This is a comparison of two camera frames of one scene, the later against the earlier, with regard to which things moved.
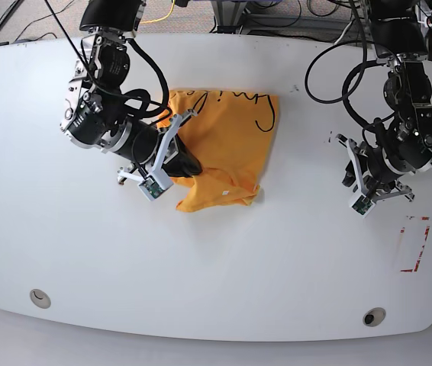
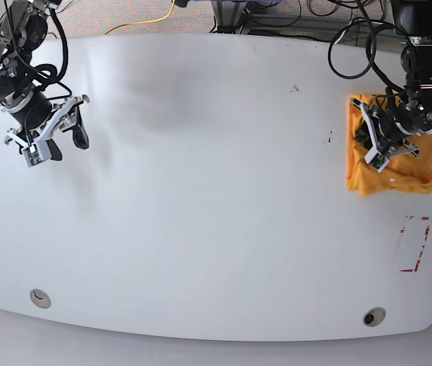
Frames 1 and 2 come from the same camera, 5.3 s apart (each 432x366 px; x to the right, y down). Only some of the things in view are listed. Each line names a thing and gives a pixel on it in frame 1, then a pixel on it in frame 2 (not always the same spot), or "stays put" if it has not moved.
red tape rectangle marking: (411, 270) stays put
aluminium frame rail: (230, 13) stays put
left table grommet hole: (40, 298) stays put
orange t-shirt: (233, 136) → (405, 174)
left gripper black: (378, 171) → (388, 129)
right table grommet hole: (374, 316) stays put
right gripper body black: (142, 143) → (34, 115)
